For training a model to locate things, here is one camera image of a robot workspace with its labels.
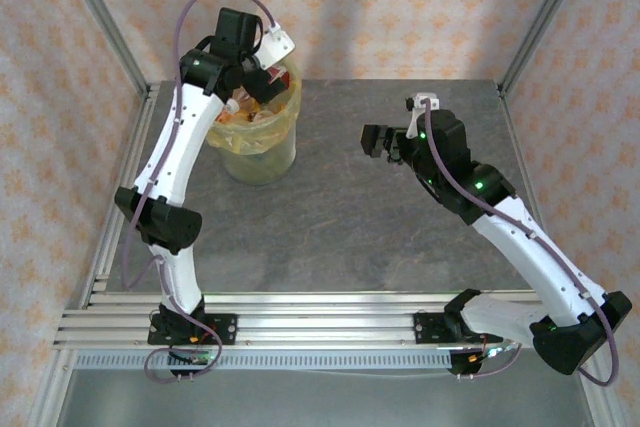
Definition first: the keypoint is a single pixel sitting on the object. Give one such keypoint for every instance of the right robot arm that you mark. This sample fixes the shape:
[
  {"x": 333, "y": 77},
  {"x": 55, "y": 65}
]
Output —
[{"x": 540, "y": 267}]

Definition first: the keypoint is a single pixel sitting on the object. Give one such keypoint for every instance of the clear plastic bin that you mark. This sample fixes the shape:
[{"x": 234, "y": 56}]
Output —
[{"x": 260, "y": 167}]

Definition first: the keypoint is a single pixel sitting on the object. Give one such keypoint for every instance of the grey metal shelf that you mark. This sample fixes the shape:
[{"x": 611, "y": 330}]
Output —
[{"x": 325, "y": 402}]

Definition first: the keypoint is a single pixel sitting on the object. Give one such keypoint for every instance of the aluminium frame post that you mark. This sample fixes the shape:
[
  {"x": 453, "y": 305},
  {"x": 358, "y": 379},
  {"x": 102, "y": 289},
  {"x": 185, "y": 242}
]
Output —
[
  {"x": 550, "y": 7},
  {"x": 99, "y": 7}
]

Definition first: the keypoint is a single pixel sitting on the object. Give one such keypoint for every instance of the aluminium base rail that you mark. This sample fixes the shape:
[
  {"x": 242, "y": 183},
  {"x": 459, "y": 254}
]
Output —
[{"x": 325, "y": 319}]

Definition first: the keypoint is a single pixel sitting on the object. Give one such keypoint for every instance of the yellow bin liner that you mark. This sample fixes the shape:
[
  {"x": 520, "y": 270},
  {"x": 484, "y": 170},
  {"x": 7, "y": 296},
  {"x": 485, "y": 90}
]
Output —
[{"x": 290, "y": 112}]

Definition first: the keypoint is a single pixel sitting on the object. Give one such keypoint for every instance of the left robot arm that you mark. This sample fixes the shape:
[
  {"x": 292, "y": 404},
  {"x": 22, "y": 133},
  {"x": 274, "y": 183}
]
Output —
[{"x": 185, "y": 137}]

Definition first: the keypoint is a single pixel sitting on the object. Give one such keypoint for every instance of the aluminium frame leg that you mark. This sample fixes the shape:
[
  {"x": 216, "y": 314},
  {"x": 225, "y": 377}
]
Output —
[
  {"x": 595, "y": 397},
  {"x": 50, "y": 397}
]

